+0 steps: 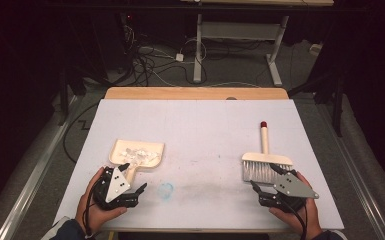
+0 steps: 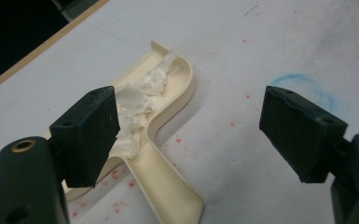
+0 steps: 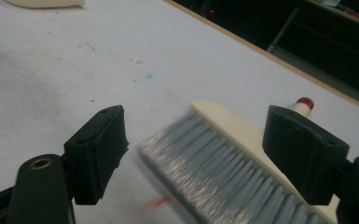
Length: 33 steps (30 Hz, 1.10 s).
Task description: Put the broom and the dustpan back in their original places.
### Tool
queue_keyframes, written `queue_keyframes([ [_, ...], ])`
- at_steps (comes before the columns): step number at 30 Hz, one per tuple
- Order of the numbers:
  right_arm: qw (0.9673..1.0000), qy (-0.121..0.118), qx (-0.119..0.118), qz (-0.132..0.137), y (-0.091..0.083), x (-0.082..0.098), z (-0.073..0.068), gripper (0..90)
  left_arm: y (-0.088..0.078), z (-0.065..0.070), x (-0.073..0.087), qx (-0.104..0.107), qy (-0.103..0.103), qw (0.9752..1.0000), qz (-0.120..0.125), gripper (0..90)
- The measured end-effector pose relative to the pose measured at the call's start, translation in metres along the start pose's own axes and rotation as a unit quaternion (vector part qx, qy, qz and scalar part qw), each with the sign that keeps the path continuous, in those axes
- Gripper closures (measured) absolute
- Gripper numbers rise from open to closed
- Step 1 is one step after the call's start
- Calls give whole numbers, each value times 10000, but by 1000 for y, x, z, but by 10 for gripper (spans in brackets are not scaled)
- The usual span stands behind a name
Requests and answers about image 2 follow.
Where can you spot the white foam board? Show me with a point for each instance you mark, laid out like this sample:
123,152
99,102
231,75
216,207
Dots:
230,46

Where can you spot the pile of white paper scraps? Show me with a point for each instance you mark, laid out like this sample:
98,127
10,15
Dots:
155,82

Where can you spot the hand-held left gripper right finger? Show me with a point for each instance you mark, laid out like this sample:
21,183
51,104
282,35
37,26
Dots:
301,133

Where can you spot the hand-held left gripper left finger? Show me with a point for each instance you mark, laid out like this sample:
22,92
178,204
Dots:
85,140

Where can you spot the cream plastic dustpan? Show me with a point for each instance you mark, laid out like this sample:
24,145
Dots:
164,186

